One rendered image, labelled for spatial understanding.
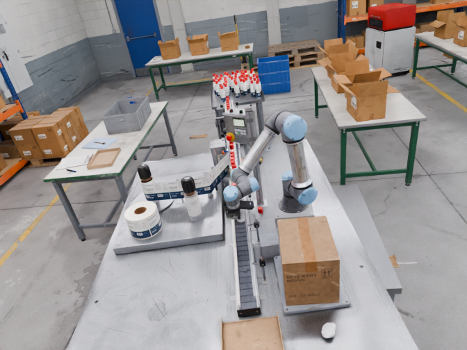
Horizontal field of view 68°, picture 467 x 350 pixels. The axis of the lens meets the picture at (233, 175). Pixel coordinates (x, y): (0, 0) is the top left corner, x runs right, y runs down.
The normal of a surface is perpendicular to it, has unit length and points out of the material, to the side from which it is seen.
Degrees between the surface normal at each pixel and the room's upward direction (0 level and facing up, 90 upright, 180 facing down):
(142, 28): 90
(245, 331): 0
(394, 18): 90
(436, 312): 0
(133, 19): 90
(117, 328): 0
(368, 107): 90
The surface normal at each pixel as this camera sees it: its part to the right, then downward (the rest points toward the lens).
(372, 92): 0.06, 0.65
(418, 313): -0.15, -0.85
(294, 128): 0.32, 0.29
